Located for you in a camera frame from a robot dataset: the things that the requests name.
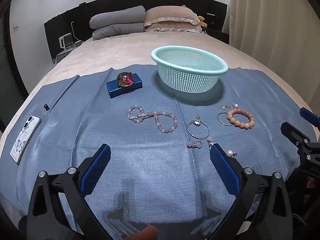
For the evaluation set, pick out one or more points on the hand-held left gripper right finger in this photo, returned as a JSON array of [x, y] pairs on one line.
[[222, 165]]

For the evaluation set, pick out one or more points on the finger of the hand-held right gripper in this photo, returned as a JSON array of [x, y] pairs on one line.
[[308, 115], [295, 135]]

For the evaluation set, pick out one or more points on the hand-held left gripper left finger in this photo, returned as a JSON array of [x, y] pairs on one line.
[[98, 165]]

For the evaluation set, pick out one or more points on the pearl earring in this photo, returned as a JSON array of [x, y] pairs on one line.
[[229, 153], [235, 104]]

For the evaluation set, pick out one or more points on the crystal drop earring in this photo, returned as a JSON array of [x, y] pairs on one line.
[[210, 141]]

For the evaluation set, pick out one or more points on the silver hoop earring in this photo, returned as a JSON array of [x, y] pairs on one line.
[[196, 123], [222, 123]]

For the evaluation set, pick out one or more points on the small silver earring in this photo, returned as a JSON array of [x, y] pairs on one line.
[[224, 107]]

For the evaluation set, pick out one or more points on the pale pink bead strand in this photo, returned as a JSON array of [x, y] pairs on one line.
[[160, 126]]

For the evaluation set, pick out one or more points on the mint green plastic basket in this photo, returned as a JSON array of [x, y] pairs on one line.
[[190, 77]]

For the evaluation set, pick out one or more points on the person's left hand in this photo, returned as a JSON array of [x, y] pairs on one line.
[[142, 233]]

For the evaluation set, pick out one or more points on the blue cloth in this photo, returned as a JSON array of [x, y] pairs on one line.
[[150, 167]]

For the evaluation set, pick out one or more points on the white butterfly phone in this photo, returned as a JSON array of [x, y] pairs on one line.
[[25, 140]]

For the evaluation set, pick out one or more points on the blue rectangular box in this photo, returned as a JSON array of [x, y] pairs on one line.
[[115, 88]]

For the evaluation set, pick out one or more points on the small dark blue clip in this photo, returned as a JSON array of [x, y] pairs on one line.
[[46, 107]]

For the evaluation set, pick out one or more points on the colourful glass ball ornament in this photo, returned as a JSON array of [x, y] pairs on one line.
[[125, 79]]

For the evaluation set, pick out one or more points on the beige bed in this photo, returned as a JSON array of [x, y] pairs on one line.
[[112, 52]]

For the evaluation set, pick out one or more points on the dark nightstand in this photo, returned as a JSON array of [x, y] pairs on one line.
[[218, 36]]

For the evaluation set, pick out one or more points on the white kettle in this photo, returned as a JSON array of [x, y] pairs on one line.
[[65, 41]]

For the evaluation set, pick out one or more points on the brown teddy bear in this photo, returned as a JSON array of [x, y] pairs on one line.
[[202, 22]]

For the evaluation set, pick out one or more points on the grey pillows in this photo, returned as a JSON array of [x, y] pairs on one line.
[[117, 20]]

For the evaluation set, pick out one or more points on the peach ruffled pillow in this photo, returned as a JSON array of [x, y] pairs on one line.
[[170, 13], [172, 27]]

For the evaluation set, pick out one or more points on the black headboard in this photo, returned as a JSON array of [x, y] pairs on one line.
[[82, 17]]

